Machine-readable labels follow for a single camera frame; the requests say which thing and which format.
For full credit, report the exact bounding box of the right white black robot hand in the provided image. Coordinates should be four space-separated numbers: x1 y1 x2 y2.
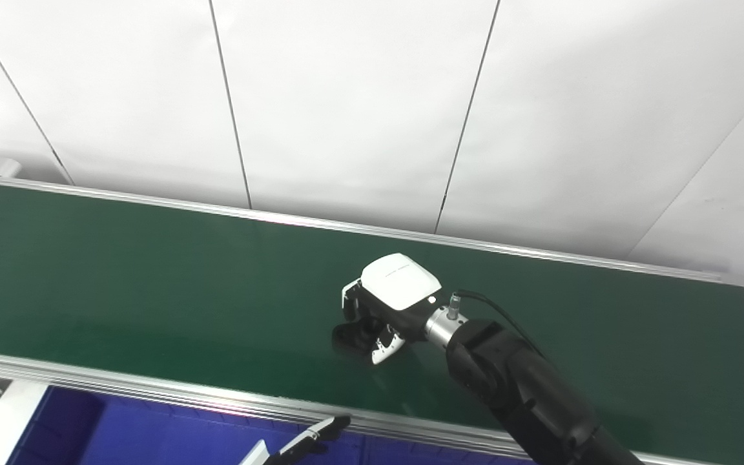
341 253 444 366

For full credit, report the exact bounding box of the black flanged machine part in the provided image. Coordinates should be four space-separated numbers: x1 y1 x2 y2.
332 321 380 355

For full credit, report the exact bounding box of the green conveyor belt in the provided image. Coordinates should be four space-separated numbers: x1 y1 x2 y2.
0 180 744 465
0 169 744 465

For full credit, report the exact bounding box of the blue plastic bin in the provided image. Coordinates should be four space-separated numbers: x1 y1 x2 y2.
7 386 534 465

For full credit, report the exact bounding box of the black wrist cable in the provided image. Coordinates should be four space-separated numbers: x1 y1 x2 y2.
449 290 548 360

